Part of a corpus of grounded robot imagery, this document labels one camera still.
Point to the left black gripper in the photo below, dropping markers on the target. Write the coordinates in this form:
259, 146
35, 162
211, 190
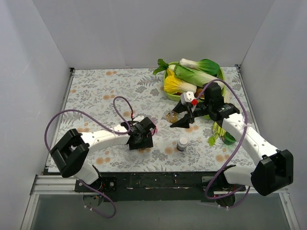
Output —
141, 144

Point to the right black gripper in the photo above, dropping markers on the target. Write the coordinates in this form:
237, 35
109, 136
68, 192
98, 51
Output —
190, 113

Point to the clear bottle of yellow pills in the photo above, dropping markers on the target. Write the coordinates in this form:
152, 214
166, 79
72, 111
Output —
171, 116

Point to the pink weekly pill organizer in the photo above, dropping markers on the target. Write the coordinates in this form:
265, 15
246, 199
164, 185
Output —
155, 129

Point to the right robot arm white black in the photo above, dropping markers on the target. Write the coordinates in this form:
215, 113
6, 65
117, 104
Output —
274, 168

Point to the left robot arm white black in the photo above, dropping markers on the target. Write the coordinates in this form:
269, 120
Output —
70, 152

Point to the green plastic tray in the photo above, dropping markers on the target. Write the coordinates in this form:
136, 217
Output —
175, 97

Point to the white bottle blue label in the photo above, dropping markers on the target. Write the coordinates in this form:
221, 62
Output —
182, 143

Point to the brown mushroom toy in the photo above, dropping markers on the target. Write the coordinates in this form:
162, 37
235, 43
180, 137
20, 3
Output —
198, 91

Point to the yellow napa cabbage toy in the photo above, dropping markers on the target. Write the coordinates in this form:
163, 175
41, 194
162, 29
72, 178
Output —
173, 85

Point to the celery stalk toy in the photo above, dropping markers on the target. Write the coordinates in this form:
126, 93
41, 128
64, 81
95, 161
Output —
219, 132

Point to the green napa cabbage toy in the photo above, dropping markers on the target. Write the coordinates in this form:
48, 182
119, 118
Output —
192, 76

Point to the leafy green herb toy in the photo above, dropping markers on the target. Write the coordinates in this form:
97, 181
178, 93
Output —
162, 66

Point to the green glass bottle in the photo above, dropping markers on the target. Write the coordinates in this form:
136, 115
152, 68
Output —
228, 139

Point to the floral table mat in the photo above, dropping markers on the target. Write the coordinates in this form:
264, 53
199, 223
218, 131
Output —
107, 96

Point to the bok choy toy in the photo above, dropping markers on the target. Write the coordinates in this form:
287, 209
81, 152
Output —
204, 65

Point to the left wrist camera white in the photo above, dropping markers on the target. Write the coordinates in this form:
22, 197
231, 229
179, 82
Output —
139, 118

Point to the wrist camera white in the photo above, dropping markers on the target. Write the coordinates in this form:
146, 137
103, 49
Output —
139, 118
187, 98

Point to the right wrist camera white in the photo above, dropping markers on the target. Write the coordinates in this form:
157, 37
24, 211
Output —
187, 98

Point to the black front table rail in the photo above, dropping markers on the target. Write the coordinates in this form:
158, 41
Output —
153, 186

